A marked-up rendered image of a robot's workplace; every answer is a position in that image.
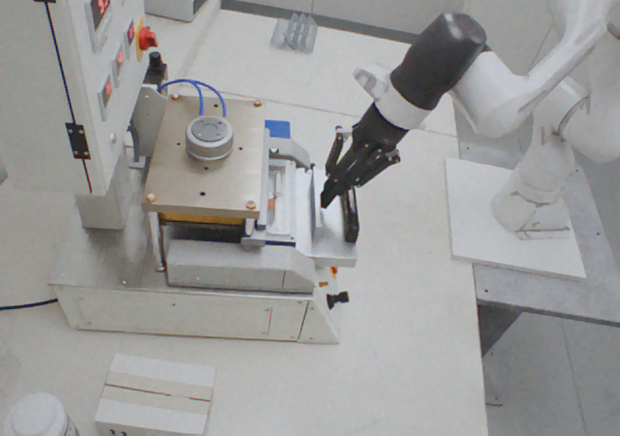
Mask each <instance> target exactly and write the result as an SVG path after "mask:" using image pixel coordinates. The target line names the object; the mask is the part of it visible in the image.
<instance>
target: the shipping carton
mask: <svg viewBox="0 0 620 436"><path fill-rule="evenodd" d="M216 389H217V368H216V367H208V366H200V365H193V364H187V363H185V362H177V361H169V360H160V359H154V358H141V357H139V356H131V355H123V354H114V357H113V360H112V365H111V367H110V370H109V372H108V375H107V378H106V380H105V385H104V388H103V391H102V394H101V397H100V401H99V402H100V403H99V406H98V409H97V412H96V414H95V417H94V420H93V421H94V422H95V424H96V426H97V427H98V429H99V431H100V432H101V434H102V436H208V432H209V427H210V423H211V419H212V408H213V404H214V399H215V394H216Z"/></svg>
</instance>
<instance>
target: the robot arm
mask: <svg viewBox="0 0 620 436"><path fill-rule="evenodd" d="M619 4H620V0H546V7H547V9H548V12H549V14H550V16H551V18H552V21H553V24H554V27H555V30H556V33H557V36H558V38H559V44H558V45H557V46H556V47H555V48H554V49H553V50H552V51H551V52H550V53H549V54H548V55H547V56H546V57H545V58H544V59H542V61H541V62H540V63H539V64H538V65H537V66H536V67H535V68H534V69H532V70H531V72H530V73H529V74H528V75H527V76H522V77H519V76H516V75H514V74H513V73H512V71H511V70H510V69H509V68H508V67H507V66H506V65H505V64H504V63H503V62H502V61H501V59H500V58H499V57H498V56H497V55H496V54H495V53H494V51H493V50H492V49H491V48H490V47H489V46H488V45H487V44H486V43H485V42H486V41H487V35H486V32H485V29H484V28H483V27H482V26H481V25H480V24H479V23H478V22H477V21H475V20H474V19H473V18H472V17H470V16H469V15H466V14H464V13H461V12H459V11H457V10H445V11H443V12H442V13H441V14H440V15H439V16H438V17H437V18H436V19H434V20H433V21H432V22H431V23H430V24H429V25H428V26H427V27H426V28H425V29H424V30H423V31H422V32H421V35H420V36H418V37H417V39H416V40H415V41H414V42H413V43H412V44H411V46H410V47H409V48H408V50H407V52H406V54H405V56H404V58H403V61H402V62H401V63H400V64H399V65H397V66H396V67H395V68H394V69H392V68H390V67H387V66H385V65H383V64H381V63H379V62H376V63H367V64H364V65H361V66H358V67H356V69H355V70H354V72H353V77H354V79H355V80H356V81H357V82H358V84H359V85H360V86H361V87H362V88H363V89H364V91H366V92H367V93H368V94H369V95H370V96H371V97H372V98H373V99H374V102H373V103H372V104H371V106H370V107H369V108H368V110H367V111H366V112H365V114H364V115H363V116H362V117H361V119H360V121H359V122H358V123H356V124H355V125H353V127H352V128H348V129H342V127H341V126H336V127H335V139H334V141H333V144H332V147H331V149H330V151H329V154H328V156H327V159H326V162H325V176H326V177H327V180H326V181H325V183H324V190H323V191H322V192H321V193H320V200H321V208H322V209H327V208H328V207H329V206H330V203H331V202H332V201H333V200H334V199H335V197H336V196H342V195H343V194H344V193H345V192H346V190H352V186H353V185H354V186H356V187H357V188H361V187H362V186H363V185H365V184H366V183H367V182H369V181H370V180H372V179H373V178H374V177H376V176H377V175H378V174H380V173H381V172H382V171H384V170H385V169H387V168H388V167H390V166H393V165H395V164H398V163H400V156H399V150H398V149H397V148H396V145H397V144H398V143H399V142H400V141H401V140H402V139H403V138H404V137H405V136H406V134H407V133H408V132H409V131H410V130H411V129H416V128H417V127H419V128H420V129H421V130H423V129H424V128H425V127H426V124H424V123H423V122H422V121H423V120H424V119H425V118H426V117H427V115H428V114H429V113H431V112H432V111H433V110H434V109H436V108H437V107H438V105H439V103H440V102H441V100H442V98H443V97H442V96H443V95H444V94H446V93H447V94H449V95H450V97H451V98H452V99H453V101H454V102H455V103H456V105H457V106H458V107H459V109H460V110H461V111H462V113H463V114H464V115H465V117H466V119H467V120H468V122H469V123H470V125H471V127H472V128H473V130H474V131H475V133H476V134H480V135H484V136H488V137H493V138H504V137H506V136H508V135H509V134H511V133H513V132H514V131H515V130H516V129H518V127H519V126H520V125H521V123H522V122H523V121H524V120H525V119H526V117H527V116H528V115H529V114H530V113H532V116H533V120H534V125H533V134H532V141H531V143H530V144H529V146H528V148H527V150H526V152H525V155H524V157H523V159H522V161H521V163H519V164H518V165H517V167H516V168H515V170H514V171H513V172H512V174H511V179H510V181H509V182H508V183H507V184H506V186H505V187H504V188H503V189H502V191H501V192H500V193H499V194H498V193H497V195H496V196H495V197H493V199H492V201H491V202H490V204H489V205H490V208H491V212H492V215H493V218H495V219H496V220H497V221H498V222H499V223H500V224H501V225H502V226H503V227H504V228H506V229H507V230H509V231H511V233H513V234H514V235H516V236H517V237H518V238H520V239H521V240H528V239H554V238H568V237H569V236H570V233H571V227H572V226H571V223H570V220H569V218H570V208H569V206H568V203H567V201H566V200H565V198H564V196H563V195H562V193H561V190H562V189H563V188H564V186H565V185H564V182H563V181H564V180H565V179H566V177H567V176H568V175H569V173H570V172H571V171H572V168H573V165H574V154H573V151H572V147H571V145H572V146H573V147H575V148H576V149H577V150H578V151H580V152H581V153H582V154H583V155H585V156H587V157H589V158H591V159H593V160H595V161H596V162H598V163H600V164H601V163H606V164H608V163H611V162H613V161H615V160H617V159H618V158H620V8H619V9H618V11H617V12H616V13H615V15H614V16H613V17H612V19H611V20H610V21H609V23H608V24H606V16H607V15H608V14H609V13H610V12H611V11H612V10H613V9H614V8H616V7H617V6H618V5H619ZM584 58H586V59H585V69H586V72H587V75H588V77H589V80H590V82H591V92H590V91H589V90H588V89H587V88H585V87H584V86H583V85H581V84H580V83H579V82H578V81H577V80H576V79H575V78H571V77H568V74H569V73H570V72H572V71H573V70H574V69H575V68H576V67H577V66H578V65H579V64H580V63H581V62H582V61H583V59H584ZM349 137H352V138H353V142H352V144H351V147H350V148H349V149H348V151H347V152H346V153H344V155H343V156H342V157H341V158H340V160H339V161H338V162H337V160H338V158H339V155H340V153H341V150H342V148H343V142H344V143H345V142H346V140H348V139H349ZM377 156H379V157H378V158H377ZM376 158H377V159H376ZM336 163H337V164H336ZM347 171H348V172H347ZM346 172H347V173H346ZM344 175H345V177H344Z"/></svg>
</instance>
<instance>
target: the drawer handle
mask: <svg viewBox="0 0 620 436"><path fill-rule="evenodd" d="M344 197H345V207H346V217H347V227H348V231H347V235H346V242H351V243H357V238H358V235H359V229H360V227H359V220H358V212H357V195H356V187H355V186H354V185H353V186H352V190H346V192H345V193H344Z"/></svg>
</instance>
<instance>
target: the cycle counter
mask: <svg viewBox="0 0 620 436"><path fill-rule="evenodd" d="M108 4H109V2H108V0H94V1H93V6H94V11H95V20H96V25H98V23H99V21H100V19H101V17H102V15H103V13H104V11H105V9H106V8H107V6H108Z"/></svg>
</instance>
